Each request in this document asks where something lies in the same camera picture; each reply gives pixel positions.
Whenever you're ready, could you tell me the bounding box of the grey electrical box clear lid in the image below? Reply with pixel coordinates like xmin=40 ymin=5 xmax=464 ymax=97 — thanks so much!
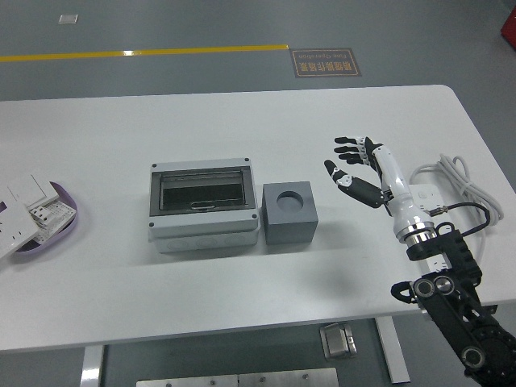
xmin=147 ymin=157 xmax=260 ymax=255

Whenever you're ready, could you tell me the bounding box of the white power strip cable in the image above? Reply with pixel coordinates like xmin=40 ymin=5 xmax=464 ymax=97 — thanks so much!
xmin=409 ymin=152 xmax=506 ymax=259

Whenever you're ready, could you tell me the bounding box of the large white socket plate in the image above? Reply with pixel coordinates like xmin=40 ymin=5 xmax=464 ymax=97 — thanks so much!
xmin=0 ymin=200 xmax=42 ymax=261

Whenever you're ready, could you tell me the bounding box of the white switch plate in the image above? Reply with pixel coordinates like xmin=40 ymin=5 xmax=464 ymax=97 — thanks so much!
xmin=6 ymin=173 xmax=60 ymax=211

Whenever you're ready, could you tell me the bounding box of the yellow floor tape line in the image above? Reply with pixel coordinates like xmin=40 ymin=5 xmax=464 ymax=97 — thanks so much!
xmin=0 ymin=43 xmax=290 ymax=65

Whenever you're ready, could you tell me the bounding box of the grey cube with round hole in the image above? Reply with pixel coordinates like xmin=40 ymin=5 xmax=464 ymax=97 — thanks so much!
xmin=261 ymin=181 xmax=320 ymax=246

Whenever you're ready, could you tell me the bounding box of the white socket module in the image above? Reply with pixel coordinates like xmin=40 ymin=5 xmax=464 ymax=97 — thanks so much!
xmin=26 ymin=201 xmax=77 ymax=243

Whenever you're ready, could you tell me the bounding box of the red object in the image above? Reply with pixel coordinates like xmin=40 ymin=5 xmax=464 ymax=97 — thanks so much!
xmin=499 ymin=7 xmax=516 ymax=42

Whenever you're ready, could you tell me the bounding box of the metal floor socket box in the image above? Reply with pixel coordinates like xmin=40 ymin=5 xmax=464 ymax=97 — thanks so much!
xmin=319 ymin=322 xmax=359 ymax=360

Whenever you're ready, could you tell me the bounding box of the purple oval tray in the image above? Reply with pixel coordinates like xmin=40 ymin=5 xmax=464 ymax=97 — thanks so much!
xmin=7 ymin=181 xmax=79 ymax=264

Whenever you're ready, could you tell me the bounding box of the metal floor plate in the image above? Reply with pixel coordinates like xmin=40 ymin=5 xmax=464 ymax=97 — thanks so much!
xmin=135 ymin=367 xmax=340 ymax=387

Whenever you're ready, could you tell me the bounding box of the white table leg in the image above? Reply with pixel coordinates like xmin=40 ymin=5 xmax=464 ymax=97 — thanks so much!
xmin=79 ymin=345 xmax=106 ymax=387
xmin=374 ymin=317 xmax=412 ymax=385

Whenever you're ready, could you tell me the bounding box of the white power strip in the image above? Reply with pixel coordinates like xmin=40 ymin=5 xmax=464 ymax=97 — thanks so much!
xmin=407 ymin=183 xmax=475 ymax=280

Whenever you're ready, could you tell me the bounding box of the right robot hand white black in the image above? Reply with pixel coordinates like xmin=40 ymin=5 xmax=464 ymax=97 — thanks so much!
xmin=323 ymin=135 xmax=435 ymax=242

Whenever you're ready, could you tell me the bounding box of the brown floor sign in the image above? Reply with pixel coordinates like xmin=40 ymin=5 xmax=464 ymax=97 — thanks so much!
xmin=289 ymin=48 xmax=363 ymax=79

